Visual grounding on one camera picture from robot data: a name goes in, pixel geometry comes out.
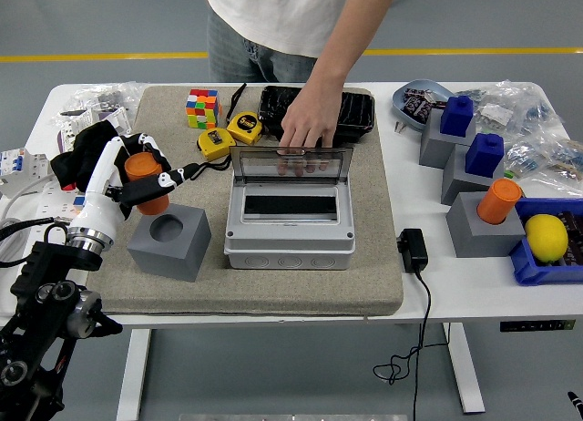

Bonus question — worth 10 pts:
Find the grey holder block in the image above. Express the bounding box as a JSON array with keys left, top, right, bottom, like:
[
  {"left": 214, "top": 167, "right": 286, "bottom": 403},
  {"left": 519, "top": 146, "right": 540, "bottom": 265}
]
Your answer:
[
  {"left": 440, "top": 143, "right": 506, "bottom": 207},
  {"left": 418, "top": 107, "right": 477, "bottom": 169}
]

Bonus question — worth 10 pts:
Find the yellow tape measure square label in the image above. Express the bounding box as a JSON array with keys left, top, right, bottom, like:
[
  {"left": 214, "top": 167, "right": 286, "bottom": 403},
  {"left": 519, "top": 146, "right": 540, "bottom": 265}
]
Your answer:
[{"left": 193, "top": 127, "right": 237, "bottom": 174}]

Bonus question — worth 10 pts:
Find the grey electrical junction box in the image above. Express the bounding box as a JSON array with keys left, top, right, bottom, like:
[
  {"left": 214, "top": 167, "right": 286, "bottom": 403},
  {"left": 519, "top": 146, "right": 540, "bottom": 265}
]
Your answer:
[{"left": 223, "top": 177, "right": 356, "bottom": 271}]

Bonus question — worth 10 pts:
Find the black power adapter with cord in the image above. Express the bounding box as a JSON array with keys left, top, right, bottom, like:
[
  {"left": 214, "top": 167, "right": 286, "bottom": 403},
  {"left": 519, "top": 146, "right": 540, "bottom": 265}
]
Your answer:
[{"left": 373, "top": 228, "right": 452, "bottom": 421}]

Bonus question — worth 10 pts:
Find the clear bag of small parts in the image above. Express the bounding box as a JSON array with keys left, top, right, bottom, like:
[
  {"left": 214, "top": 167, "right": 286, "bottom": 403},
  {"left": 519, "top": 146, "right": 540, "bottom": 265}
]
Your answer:
[
  {"left": 541, "top": 138, "right": 583, "bottom": 194},
  {"left": 457, "top": 79, "right": 564, "bottom": 135},
  {"left": 503, "top": 138, "right": 559, "bottom": 180}
]

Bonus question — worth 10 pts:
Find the yellow tape measure round label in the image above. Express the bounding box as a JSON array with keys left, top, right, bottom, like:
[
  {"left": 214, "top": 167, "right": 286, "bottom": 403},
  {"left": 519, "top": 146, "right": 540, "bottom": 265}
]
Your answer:
[{"left": 225, "top": 83, "right": 264, "bottom": 146}]

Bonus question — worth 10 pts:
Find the grey block with round hole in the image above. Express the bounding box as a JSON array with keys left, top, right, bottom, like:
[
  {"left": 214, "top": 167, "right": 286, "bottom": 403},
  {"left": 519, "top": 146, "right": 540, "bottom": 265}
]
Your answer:
[
  {"left": 126, "top": 203, "right": 213, "bottom": 283},
  {"left": 445, "top": 191, "right": 527, "bottom": 259}
]

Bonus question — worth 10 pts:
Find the blue plastic bin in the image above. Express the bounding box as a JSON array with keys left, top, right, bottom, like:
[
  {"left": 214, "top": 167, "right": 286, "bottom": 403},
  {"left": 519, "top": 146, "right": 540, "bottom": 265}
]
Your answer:
[{"left": 508, "top": 197, "right": 583, "bottom": 286}]

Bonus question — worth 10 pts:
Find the grey-brown fabric mat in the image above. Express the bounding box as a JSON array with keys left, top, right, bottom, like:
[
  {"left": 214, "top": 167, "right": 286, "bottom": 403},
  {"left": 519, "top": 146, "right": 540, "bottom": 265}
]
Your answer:
[{"left": 84, "top": 85, "right": 405, "bottom": 316}]

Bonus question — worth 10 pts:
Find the yellow lemon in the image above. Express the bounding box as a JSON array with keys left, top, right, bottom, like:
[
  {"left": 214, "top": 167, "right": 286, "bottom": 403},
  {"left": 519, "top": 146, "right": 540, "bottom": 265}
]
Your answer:
[{"left": 524, "top": 213, "right": 569, "bottom": 263}]

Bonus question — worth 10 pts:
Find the black plastic tray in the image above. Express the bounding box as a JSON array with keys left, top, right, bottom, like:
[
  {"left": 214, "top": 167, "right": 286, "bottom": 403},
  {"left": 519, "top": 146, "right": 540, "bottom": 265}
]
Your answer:
[{"left": 258, "top": 85, "right": 376, "bottom": 144}]

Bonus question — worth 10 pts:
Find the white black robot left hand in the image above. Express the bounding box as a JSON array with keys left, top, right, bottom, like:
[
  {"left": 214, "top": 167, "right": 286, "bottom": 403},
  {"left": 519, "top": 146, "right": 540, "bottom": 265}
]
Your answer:
[{"left": 67, "top": 131, "right": 202, "bottom": 242}]

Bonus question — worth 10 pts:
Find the dark packets stack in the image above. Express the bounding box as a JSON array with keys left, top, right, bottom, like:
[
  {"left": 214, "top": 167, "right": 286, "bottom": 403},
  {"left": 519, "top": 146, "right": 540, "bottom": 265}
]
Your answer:
[{"left": 559, "top": 210, "right": 583, "bottom": 267}]

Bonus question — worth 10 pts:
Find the black table control panel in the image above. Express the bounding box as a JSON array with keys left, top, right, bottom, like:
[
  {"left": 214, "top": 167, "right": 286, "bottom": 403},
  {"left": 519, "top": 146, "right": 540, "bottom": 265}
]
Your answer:
[{"left": 499, "top": 319, "right": 577, "bottom": 334}]

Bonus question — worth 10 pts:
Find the pale blue plate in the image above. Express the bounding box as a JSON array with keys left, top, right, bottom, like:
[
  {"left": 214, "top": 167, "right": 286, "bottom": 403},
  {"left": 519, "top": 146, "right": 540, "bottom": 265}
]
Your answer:
[{"left": 392, "top": 78, "right": 456, "bottom": 132}]

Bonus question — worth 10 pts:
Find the white circuit breaker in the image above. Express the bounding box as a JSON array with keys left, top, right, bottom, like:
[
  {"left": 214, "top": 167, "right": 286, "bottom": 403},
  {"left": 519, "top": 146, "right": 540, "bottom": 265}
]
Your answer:
[{"left": 0, "top": 147, "right": 52, "bottom": 199}]

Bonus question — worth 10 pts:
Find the person's left hand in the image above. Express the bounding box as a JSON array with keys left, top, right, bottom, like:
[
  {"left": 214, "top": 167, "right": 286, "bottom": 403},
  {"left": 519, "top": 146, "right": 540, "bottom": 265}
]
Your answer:
[{"left": 276, "top": 81, "right": 345, "bottom": 176}]

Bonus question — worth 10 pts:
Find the clear bag of dark parts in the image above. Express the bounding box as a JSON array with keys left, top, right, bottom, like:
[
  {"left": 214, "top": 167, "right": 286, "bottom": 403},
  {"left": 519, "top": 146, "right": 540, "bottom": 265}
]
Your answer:
[{"left": 58, "top": 81, "right": 142, "bottom": 121}]

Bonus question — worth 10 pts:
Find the white purple carton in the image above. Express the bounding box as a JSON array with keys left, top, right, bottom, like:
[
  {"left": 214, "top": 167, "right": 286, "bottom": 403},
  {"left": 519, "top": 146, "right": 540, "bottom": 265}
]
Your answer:
[{"left": 57, "top": 107, "right": 133, "bottom": 151}]

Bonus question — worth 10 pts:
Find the blue battery block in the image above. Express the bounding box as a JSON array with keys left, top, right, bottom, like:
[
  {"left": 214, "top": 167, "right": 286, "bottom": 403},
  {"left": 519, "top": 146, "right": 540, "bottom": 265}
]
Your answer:
[
  {"left": 465, "top": 132, "right": 506, "bottom": 176},
  {"left": 439, "top": 95, "right": 477, "bottom": 139}
]

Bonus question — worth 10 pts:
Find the person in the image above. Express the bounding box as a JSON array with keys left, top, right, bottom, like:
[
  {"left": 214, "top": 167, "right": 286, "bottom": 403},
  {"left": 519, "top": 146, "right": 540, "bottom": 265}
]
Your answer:
[{"left": 205, "top": 0, "right": 379, "bottom": 84}]

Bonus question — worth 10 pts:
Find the black cloth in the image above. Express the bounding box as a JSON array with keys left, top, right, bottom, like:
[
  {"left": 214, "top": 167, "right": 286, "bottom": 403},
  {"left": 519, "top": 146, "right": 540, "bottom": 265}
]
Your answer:
[{"left": 49, "top": 119, "right": 124, "bottom": 192}]

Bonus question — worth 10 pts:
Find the clear hinged box lid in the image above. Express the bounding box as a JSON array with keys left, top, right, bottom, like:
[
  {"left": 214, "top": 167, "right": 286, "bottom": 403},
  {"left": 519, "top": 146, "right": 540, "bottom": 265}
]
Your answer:
[{"left": 229, "top": 146, "right": 354, "bottom": 188}]

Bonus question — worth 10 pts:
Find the white table leg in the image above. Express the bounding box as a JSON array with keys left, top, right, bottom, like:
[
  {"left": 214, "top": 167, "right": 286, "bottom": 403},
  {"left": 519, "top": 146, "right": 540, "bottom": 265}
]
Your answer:
[
  {"left": 444, "top": 323, "right": 486, "bottom": 414},
  {"left": 116, "top": 328, "right": 152, "bottom": 421}
]

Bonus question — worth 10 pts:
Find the orange cylinder battery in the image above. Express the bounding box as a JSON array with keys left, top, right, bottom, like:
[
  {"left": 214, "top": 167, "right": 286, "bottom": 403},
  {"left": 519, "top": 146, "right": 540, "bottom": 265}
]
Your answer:
[
  {"left": 123, "top": 151, "right": 170, "bottom": 216},
  {"left": 476, "top": 178, "right": 524, "bottom": 225}
]

